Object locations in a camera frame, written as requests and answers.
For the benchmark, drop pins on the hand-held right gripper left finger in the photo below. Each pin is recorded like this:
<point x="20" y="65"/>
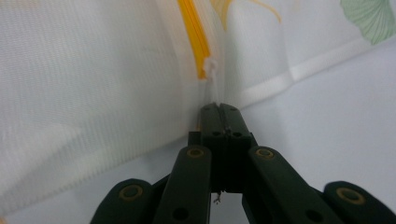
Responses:
<point x="214" y="140"/>

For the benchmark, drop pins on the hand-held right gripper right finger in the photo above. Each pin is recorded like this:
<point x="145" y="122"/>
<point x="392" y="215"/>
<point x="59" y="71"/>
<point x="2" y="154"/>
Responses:
<point x="235" y="140"/>

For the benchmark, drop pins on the white leaf-print mesh laundry bag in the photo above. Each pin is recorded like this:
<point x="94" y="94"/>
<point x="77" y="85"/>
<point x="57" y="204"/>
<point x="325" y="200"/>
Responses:
<point x="93" y="77"/>

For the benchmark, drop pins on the white table mat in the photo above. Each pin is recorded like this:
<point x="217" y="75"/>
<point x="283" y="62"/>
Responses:
<point x="342" y="124"/>

